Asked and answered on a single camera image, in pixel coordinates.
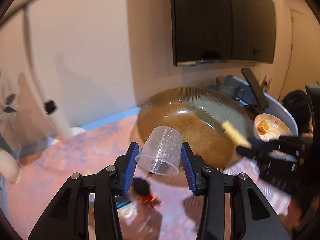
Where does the pink patterned tablecloth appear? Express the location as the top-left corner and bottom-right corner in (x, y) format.
(8, 115), (289, 239)

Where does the yellow rectangular block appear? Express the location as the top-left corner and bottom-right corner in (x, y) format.
(221, 121), (252, 148)

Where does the white floor lamp pole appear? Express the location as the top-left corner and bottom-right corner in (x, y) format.
(1, 0), (86, 144)

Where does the small doll figure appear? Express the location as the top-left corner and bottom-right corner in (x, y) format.
(132, 177), (162, 209)

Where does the grey glass mug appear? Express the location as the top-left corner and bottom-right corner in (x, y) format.
(215, 76), (244, 101)

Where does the blue grey tray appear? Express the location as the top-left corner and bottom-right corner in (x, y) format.
(228, 75), (298, 137)

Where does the black remote control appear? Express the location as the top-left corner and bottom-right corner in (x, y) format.
(241, 68), (268, 113)

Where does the small plate with food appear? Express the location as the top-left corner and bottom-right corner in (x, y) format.
(253, 113), (292, 142)

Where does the clear plastic measuring cup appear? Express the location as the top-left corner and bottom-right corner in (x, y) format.
(135, 126), (182, 176)

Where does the amber ribbed glass bowl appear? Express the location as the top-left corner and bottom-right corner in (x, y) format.
(137, 87), (254, 168)

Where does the blue white card packet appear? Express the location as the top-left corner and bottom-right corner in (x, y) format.
(89, 194), (138, 225)

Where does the black wall television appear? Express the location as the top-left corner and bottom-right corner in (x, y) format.
(170, 0), (276, 66)

